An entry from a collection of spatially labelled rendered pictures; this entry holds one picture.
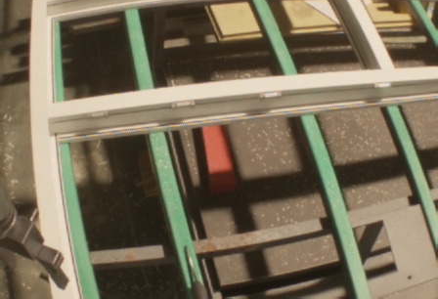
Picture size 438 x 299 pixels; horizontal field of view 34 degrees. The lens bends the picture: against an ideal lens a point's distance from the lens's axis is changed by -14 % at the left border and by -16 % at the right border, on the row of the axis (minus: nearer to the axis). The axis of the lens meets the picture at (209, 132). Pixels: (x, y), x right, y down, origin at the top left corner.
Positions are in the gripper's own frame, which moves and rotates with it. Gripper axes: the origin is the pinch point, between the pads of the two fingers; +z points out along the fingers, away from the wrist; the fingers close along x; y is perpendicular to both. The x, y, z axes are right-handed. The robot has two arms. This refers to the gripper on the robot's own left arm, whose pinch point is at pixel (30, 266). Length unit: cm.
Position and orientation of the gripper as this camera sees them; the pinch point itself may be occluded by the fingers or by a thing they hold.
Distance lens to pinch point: 128.0
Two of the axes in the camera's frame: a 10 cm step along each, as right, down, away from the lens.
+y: 3.9, -7.2, 5.7
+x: -9.0, -1.6, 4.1
